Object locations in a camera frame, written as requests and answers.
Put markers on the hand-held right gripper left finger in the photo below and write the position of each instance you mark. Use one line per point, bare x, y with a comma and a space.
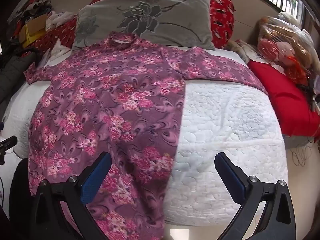
96, 180

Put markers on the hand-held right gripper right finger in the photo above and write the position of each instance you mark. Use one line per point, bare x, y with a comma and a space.
232, 180

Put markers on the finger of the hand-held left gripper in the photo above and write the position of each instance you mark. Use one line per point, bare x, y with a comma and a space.
8, 142

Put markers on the purple floral shirt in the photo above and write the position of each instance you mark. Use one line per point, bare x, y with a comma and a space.
100, 105

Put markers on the pile of mixed clothes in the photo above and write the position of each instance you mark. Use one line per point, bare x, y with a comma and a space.
32, 7

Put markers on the white quilted bed cover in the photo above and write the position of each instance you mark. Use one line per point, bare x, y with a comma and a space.
225, 130

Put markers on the dark jacket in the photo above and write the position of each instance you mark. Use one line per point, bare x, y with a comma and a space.
15, 72

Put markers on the red cushion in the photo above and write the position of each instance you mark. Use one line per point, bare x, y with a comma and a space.
282, 97

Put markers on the yellow cardboard box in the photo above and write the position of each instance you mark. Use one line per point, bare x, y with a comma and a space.
31, 30

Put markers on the beige patterned blanket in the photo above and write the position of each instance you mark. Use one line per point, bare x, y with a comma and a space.
240, 48

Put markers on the white cloth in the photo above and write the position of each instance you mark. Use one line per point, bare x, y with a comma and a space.
58, 18

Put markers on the plastic bag of stuffed toys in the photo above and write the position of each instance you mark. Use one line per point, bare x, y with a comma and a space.
282, 47

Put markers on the red patterned pillow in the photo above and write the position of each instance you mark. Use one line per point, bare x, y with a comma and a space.
221, 17

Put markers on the grey floral pillow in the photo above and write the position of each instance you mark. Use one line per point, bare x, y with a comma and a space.
162, 17

